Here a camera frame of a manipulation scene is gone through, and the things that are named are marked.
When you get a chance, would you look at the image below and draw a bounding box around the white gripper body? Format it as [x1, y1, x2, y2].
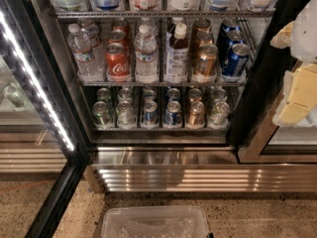
[290, 0, 317, 62]

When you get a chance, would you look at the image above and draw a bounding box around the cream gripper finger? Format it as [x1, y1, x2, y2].
[272, 63, 317, 127]
[270, 21, 294, 49]

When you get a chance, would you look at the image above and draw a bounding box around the silver green 7up can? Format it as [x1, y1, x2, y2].
[116, 101, 136, 129]

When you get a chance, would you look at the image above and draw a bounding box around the blue can middle front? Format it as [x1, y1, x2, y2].
[222, 44, 251, 82]

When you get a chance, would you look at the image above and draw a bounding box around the blue can middle back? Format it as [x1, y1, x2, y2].
[219, 18, 241, 37]

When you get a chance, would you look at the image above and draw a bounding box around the gold can middle front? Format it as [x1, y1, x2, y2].
[193, 44, 218, 82]

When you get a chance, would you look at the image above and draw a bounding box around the gold can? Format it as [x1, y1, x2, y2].
[192, 18, 211, 34]
[194, 31, 214, 49]
[193, 44, 218, 82]
[186, 101, 205, 128]
[187, 88, 202, 103]

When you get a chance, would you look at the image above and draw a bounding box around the gold can middle back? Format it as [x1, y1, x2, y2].
[192, 18, 211, 34]

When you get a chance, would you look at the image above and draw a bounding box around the silver can right back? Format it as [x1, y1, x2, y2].
[209, 88, 227, 102]

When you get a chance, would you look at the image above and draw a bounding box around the gold can bottom back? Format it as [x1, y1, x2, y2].
[187, 88, 202, 103]

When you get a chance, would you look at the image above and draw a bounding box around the gold can bottom front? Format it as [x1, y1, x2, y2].
[186, 101, 205, 128]

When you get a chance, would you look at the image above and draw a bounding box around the blue pepsi can back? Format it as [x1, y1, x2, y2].
[143, 89, 157, 102]

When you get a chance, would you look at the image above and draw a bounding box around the blue pepsi can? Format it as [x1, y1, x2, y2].
[143, 89, 157, 102]
[143, 101, 159, 128]

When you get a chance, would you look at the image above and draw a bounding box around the blue pepsi can front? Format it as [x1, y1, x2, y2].
[143, 101, 159, 128]

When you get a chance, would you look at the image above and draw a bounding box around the red coca-cola can back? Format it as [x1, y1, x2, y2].
[112, 19, 130, 34]

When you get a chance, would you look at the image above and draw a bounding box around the red coca-cola can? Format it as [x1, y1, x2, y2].
[105, 43, 130, 82]
[108, 30, 128, 48]
[112, 19, 130, 34]

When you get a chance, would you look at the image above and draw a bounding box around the red coca-cola can middle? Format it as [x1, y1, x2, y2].
[108, 30, 128, 48]

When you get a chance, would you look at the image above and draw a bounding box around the silver can second row back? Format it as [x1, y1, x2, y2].
[118, 87, 134, 104]

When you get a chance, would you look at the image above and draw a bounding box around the red coca-cola can front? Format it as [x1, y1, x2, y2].
[105, 43, 130, 82]

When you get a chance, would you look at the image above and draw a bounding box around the green can back left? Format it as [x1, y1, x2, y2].
[96, 87, 112, 105]

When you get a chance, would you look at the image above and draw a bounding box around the green can front left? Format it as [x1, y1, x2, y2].
[92, 101, 113, 128]

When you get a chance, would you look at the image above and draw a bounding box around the steel fridge base grille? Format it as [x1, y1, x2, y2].
[84, 147, 317, 193]

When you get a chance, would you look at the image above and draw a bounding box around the brown tea bottle back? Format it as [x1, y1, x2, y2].
[166, 17, 183, 39]

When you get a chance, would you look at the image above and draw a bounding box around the brown tea bottle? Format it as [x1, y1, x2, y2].
[164, 23, 189, 83]
[166, 17, 183, 39]

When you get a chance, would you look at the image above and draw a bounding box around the brown tea bottle front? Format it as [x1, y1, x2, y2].
[164, 23, 189, 83]

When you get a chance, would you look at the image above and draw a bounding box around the water bottle centre back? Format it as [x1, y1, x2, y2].
[138, 18, 159, 36]

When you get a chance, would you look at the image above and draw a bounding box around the water bottle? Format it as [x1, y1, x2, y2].
[138, 18, 159, 36]
[134, 24, 159, 83]
[78, 18, 105, 70]
[67, 24, 99, 81]

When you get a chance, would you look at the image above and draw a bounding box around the water bottle centre front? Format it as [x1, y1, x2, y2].
[134, 24, 159, 83]

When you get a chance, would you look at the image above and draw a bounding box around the water bottle back left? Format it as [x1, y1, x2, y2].
[78, 18, 105, 70]

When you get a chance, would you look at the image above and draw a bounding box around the water bottle front left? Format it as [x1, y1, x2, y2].
[67, 24, 99, 81]

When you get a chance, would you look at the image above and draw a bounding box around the clear plastic bin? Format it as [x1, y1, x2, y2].
[101, 206, 209, 238]

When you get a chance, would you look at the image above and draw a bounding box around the middle wire shelf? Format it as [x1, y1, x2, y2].
[78, 81, 246, 87]

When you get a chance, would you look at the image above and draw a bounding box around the wire shelf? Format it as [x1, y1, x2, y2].
[54, 11, 273, 19]
[78, 81, 246, 87]

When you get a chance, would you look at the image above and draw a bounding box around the upper wire shelf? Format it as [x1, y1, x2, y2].
[54, 11, 273, 19]

